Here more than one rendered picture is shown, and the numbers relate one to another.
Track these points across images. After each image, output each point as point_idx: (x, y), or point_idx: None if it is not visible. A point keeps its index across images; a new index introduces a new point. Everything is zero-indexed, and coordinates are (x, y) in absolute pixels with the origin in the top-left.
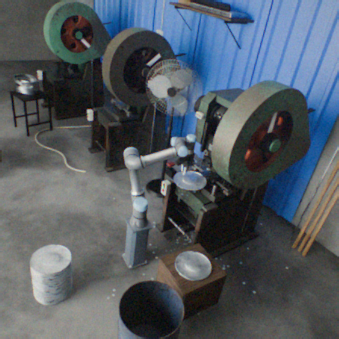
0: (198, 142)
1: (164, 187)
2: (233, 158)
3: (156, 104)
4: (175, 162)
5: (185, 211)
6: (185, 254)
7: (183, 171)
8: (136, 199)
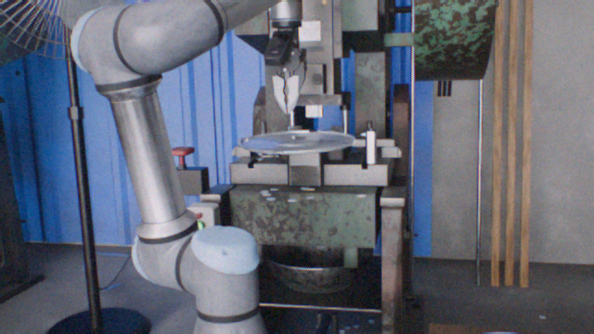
0: (259, 32)
1: (204, 224)
2: None
3: (19, 26)
4: (269, 54)
5: (277, 296)
6: None
7: (290, 96)
8: (200, 237)
